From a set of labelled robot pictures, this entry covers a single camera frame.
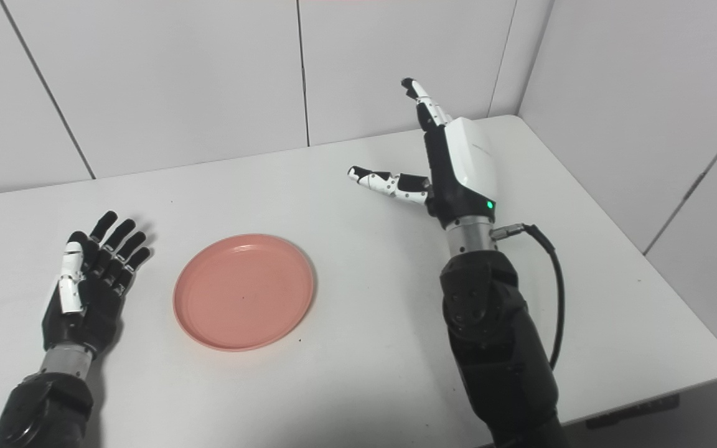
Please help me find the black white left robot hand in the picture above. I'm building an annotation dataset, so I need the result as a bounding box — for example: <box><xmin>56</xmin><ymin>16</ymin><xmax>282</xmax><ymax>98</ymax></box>
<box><xmin>42</xmin><ymin>210</ymin><xmax>152</xmax><ymax>360</ymax></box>

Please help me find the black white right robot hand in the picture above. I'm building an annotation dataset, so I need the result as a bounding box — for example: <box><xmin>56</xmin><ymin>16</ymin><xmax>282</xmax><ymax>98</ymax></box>
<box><xmin>347</xmin><ymin>78</ymin><xmax>499</xmax><ymax>232</ymax></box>

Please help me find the pink round plate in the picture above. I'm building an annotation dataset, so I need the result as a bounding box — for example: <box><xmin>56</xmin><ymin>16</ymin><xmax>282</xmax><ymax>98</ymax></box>
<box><xmin>173</xmin><ymin>233</ymin><xmax>317</xmax><ymax>353</ymax></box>

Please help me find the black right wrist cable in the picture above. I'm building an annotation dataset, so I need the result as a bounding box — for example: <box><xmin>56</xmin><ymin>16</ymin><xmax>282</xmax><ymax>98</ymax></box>
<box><xmin>490</xmin><ymin>223</ymin><xmax>566</xmax><ymax>371</ymax></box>

